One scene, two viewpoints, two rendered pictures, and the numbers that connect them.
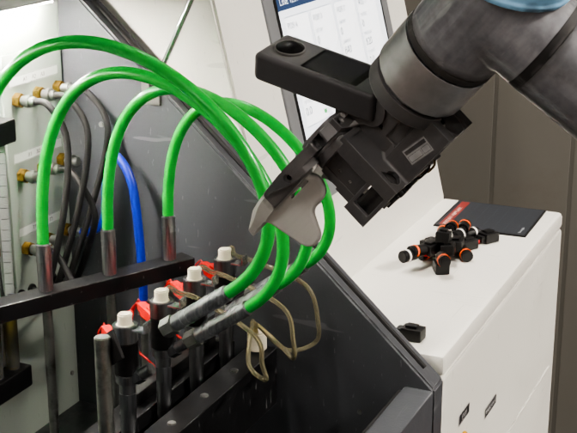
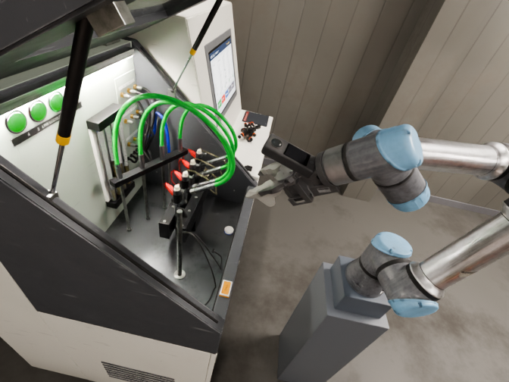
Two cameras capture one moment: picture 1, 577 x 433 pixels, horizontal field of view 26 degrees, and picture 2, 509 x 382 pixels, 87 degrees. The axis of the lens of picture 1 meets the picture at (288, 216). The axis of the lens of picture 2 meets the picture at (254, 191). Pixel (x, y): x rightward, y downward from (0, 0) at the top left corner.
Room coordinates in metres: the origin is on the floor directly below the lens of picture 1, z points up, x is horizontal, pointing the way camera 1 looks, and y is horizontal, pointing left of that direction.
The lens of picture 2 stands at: (0.57, 0.21, 1.73)
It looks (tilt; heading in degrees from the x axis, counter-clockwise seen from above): 40 degrees down; 336
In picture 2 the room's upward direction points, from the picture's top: 13 degrees clockwise
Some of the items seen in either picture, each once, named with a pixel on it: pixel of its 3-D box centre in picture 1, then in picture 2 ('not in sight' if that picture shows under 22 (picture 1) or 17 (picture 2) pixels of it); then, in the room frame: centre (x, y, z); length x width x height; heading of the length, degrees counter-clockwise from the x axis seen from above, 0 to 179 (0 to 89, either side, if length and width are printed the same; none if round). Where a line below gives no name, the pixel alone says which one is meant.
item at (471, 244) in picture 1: (450, 240); (250, 129); (1.89, -0.26, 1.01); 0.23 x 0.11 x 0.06; 156
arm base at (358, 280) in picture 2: not in sight; (370, 271); (0.95, -0.49, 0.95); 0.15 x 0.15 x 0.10
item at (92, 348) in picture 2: not in sight; (172, 294); (1.29, 0.21, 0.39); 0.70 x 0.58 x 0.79; 156
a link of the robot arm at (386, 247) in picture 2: not in sight; (386, 254); (0.95, -0.49, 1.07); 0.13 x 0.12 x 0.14; 169
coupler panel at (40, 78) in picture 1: (46, 165); (133, 116); (1.60, 0.32, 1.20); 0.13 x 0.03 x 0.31; 156
